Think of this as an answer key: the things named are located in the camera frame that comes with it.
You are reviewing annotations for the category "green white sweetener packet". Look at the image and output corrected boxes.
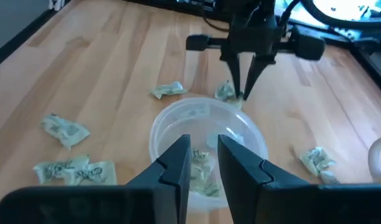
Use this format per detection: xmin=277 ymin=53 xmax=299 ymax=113
xmin=190 ymin=148 xmax=222 ymax=197
xmin=40 ymin=113 xmax=91 ymax=151
xmin=319 ymin=169 xmax=341 ymax=185
xmin=299 ymin=146 xmax=337 ymax=177
xmin=33 ymin=154 xmax=90 ymax=185
xmin=214 ymin=80 xmax=245 ymax=110
xmin=150 ymin=81 xmax=188 ymax=100
xmin=65 ymin=160 xmax=118 ymax=187

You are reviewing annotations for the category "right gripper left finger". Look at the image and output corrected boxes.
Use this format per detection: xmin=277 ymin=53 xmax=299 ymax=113
xmin=0 ymin=134 xmax=192 ymax=224

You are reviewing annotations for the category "clear plastic container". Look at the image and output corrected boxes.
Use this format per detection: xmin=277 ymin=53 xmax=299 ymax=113
xmin=148 ymin=96 xmax=269 ymax=213

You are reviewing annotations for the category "orange mug white handle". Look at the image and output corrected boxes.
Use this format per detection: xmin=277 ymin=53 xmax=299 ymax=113
xmin=367 ymin=136 xmax=381 ymax=184

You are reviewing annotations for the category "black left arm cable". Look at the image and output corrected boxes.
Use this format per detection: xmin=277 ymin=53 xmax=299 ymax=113
xmin=279 ymin=0 xmax=381 ymax=31

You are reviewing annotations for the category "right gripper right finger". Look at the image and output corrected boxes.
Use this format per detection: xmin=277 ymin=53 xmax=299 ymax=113
xmin=217 ymin=134 xmax=381 ymax=224

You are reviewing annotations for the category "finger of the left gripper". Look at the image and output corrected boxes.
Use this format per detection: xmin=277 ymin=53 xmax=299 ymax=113
xmin=224 ymin=52 xmax=244 ymax=98
xmin=242 ymin=55 xmax=276 ymax=101

